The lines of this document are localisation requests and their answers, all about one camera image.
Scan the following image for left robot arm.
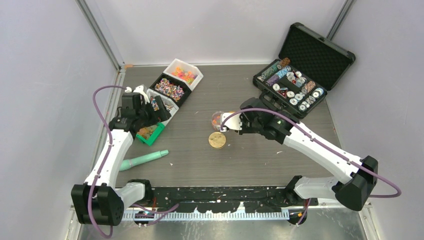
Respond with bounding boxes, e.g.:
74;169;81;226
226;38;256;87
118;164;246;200
71;85;171;226

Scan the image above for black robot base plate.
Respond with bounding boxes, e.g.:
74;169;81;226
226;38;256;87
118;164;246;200
135;186;306;214

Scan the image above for gold jar lid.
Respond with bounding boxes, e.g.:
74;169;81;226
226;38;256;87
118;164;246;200
208;131;227;149

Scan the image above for white bin with wrapped candies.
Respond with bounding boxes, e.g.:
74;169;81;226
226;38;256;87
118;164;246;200
146;88;179;127

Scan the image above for clear plastic jar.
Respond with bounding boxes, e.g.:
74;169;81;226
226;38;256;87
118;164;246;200
211;111;224;132

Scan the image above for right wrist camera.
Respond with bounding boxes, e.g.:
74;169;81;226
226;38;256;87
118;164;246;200
218;112;243;132

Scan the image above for white bin with gummy candies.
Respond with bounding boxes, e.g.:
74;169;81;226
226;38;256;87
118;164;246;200
163;58;204;91

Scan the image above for green bin with candies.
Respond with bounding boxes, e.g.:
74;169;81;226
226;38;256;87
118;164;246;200
136;123;165;146

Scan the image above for aluminium frame rail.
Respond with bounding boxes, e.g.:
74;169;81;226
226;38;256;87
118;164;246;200
75;0;125;72

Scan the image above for black bin with lollipops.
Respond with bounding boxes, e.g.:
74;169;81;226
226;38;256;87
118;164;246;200
149;73;192;108

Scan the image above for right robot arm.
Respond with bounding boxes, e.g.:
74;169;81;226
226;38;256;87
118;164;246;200
225;97;378;211

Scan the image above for mint green pen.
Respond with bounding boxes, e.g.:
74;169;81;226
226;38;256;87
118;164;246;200
119;150;169;172

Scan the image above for black poker chip case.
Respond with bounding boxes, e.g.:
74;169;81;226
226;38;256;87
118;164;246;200
252;22;356;119

